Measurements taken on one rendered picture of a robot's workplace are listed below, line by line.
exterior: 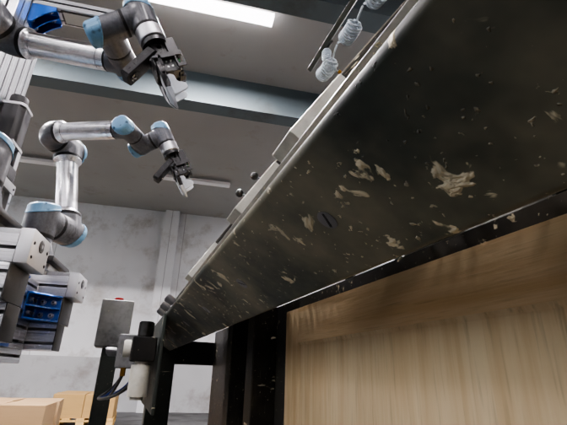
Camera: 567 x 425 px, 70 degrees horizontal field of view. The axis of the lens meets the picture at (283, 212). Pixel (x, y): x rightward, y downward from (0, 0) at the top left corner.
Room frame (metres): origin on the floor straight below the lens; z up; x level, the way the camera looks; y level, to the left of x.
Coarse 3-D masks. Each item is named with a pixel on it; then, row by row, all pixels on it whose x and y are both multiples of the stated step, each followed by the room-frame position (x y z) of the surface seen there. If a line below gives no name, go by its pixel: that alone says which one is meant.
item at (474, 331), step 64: (448, 256) 0.45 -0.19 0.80; (512, 256) 0.37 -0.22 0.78; (320, 320) 0.77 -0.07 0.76; (384, 320) 0.58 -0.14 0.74; (448, 320) 0.46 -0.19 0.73; (512, 320) 0.39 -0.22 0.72; (320, 384) 0.78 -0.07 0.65; (384, 384) 0.59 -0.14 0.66; (448, 384) 0.48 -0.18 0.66; (512, 384) 0.40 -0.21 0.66
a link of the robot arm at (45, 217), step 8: (32, 208) 1.42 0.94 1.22; (40, 208) 1.42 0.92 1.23; (48, 208) 1.44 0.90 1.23; (56, 208) 1.46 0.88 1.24; (24, 216) 1.43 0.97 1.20; (32, 216) 1.42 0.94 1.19; (40, 216) 1.43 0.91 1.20; (48, 216) 1.44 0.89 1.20; (56, 216) 1.47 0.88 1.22; (64, 216) 1.53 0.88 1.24; (24, 224) 1.42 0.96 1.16; (32, 224) 1.42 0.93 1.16; (40, 224) 1.43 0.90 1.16; (48, 224) 1.45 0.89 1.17; (56, 224) 1.48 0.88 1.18; (64, 224) 1.52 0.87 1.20; (48, 232) 1.45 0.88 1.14; (56, 232) 1.51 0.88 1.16
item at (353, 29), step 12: (372, 0) 0.98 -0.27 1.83; (384, 0) 0.98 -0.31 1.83; (348, 12) 1.12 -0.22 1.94; (360, 12) 1.08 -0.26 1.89; (336, 24) 1.19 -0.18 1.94; (348, 24) 1.14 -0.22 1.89; (360, 24) 1.11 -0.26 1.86; (348, 36) 1.19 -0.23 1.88; (324, 48) 1.31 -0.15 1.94; (336, 48) 1.26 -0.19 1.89; (312, 60) 1.39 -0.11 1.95; (324, 60) 1.30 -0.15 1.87; (336, 60) 1.29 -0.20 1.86
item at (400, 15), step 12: (408, 0) 0.17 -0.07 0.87; (408, 12) 0.18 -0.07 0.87; (396, 24) 0.19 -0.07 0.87; (384, 36) 0.20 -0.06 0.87; (372, 48) 0.21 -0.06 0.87; (348, 84) 0.25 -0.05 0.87; (336, 96) 0.26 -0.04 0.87; (324, 108) 0.28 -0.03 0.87; (300, 144) 0.33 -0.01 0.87; (288, 156) 0.36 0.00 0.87; (252, 204) 0.48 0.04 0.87; (240, 216) 0.53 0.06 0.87; (204, 264) 0.80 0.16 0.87
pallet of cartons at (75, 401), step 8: (64, 392) 5.82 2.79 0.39; (72, 392) 5.88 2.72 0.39; (80, 392) 5.95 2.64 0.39; (88, 392) 6.01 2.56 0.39; (64, 400) 5.44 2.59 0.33; (72, 400) 5.47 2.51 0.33; (80, 400) 5.51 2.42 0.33; (88, 400) 5.53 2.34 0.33; (112, 400) 5.61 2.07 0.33; (64, 408) 5.45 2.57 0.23; (72, 408) 5.48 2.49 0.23; (80, 408) 5.51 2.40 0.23; (88, 408) 5.54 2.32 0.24; (112, 408) 5.61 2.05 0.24; (64, 416) 5.46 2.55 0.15; (72, 416) 5.49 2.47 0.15; (80, 416) 5.52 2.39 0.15; (88, 416) 5.54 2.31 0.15; (112, 416) 5.64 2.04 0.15; (80, 424) 5.49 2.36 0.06; (112, 424) 6.00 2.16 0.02
